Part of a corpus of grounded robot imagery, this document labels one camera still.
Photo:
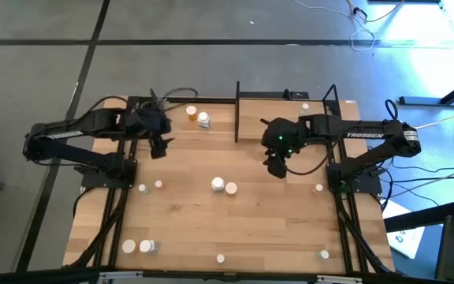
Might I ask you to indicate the black desk leg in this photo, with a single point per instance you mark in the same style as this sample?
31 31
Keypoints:
440 101

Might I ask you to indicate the large white-capped bottle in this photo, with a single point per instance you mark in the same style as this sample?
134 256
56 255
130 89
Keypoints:
129 246

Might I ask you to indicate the orange pill bottle white cap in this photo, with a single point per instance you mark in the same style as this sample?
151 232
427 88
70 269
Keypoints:
231 188
191 111

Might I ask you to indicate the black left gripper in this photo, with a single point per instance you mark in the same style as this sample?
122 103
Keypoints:
148 120

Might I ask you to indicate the wooden shelf with black frame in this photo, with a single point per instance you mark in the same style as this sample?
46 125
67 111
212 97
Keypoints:
250 114

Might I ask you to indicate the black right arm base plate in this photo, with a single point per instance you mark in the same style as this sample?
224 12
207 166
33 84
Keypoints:
363 185

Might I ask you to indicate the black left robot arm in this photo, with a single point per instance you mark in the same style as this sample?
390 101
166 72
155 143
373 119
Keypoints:
65 134

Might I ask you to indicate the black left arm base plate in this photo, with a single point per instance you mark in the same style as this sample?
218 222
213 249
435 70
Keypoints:
105 182

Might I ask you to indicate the black box behind shelf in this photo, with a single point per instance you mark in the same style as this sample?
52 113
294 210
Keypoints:
297 95

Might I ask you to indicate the black table rail frame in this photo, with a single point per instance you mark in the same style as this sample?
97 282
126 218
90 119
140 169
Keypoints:
219 100

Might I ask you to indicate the white melatonin bottle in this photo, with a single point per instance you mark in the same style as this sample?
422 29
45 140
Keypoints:
203 119
218 184

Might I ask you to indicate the pink pill bottle white cap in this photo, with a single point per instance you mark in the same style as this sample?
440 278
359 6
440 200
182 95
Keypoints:
220 258

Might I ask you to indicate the white plastic bottle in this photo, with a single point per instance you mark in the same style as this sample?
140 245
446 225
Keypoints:
147 246

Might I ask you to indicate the small green pill bottle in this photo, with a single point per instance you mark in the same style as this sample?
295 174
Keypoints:
142 187
305 106
324 254

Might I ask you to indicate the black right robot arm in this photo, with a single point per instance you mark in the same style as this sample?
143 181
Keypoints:
365 135

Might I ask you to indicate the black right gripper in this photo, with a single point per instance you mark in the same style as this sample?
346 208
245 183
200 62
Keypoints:
282 136

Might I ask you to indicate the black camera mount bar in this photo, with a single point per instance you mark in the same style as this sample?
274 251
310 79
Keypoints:
53 276

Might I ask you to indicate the white printed paper sheet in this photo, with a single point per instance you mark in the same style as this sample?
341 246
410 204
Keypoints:
404 236

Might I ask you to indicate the small pink pill bottle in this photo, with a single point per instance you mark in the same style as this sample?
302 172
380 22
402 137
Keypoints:
318 187
158 184

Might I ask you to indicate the black floor beam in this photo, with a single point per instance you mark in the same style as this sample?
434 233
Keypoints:
420 221

